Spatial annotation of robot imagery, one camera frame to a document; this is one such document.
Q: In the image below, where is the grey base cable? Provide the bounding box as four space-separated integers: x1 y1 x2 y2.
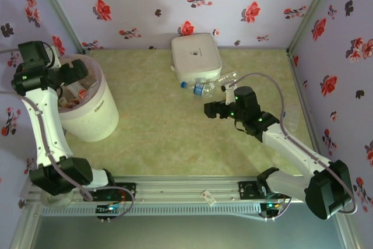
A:
112 184 135 222
262 196 295 222

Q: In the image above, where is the aluminium table side rail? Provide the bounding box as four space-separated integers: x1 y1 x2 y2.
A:
287 52 326 159

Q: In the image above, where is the grey left arm cable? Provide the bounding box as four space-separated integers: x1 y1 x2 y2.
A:
0 41 94 202

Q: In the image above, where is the right circuit board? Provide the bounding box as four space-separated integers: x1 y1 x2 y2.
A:
260 201 288 222

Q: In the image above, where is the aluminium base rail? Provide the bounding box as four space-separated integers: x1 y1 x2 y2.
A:
19 175 295 203

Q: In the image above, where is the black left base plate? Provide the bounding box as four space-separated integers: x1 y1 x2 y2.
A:
83 183 138 202

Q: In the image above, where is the grey right arm cable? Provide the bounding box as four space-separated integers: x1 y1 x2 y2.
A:
231 73 358 215

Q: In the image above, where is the slotted grey cable duct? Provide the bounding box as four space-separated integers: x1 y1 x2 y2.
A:
39 202 263 217

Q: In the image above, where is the small white card tag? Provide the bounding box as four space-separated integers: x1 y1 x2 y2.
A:
201 190 217 205

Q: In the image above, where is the thin black cable loop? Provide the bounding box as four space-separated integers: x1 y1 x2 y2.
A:
234 120 255 136

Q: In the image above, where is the clear plastic bottle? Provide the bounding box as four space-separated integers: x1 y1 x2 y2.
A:
214 71 241 86

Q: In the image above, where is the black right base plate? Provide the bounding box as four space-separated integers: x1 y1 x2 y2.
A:
238 181 292 201

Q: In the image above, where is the clear bottle with blue cap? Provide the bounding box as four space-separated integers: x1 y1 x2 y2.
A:
180 78 218 98

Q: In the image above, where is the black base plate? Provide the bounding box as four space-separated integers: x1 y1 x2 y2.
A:
83 183 138 202
238 181 292 201

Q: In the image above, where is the aluminium corner post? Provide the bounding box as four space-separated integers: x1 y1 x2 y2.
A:
27 0 90 57
286 0 342 57

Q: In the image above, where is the circuit board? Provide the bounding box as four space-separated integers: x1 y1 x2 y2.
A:
96 203 125 223
260 201 288 222

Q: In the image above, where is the white plastic bin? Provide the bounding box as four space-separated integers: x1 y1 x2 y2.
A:
57 53 119 143

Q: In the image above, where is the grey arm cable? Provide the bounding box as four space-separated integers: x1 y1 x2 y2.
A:
231 73 358 215
0 41 94 202

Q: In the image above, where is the left circuit board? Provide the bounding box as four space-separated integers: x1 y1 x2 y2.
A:
96 203 125 223

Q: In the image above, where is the white square lidded box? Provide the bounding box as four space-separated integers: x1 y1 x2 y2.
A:
170 32 223 85

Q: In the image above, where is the clear tape roll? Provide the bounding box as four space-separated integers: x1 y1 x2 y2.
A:
39 192 73 208

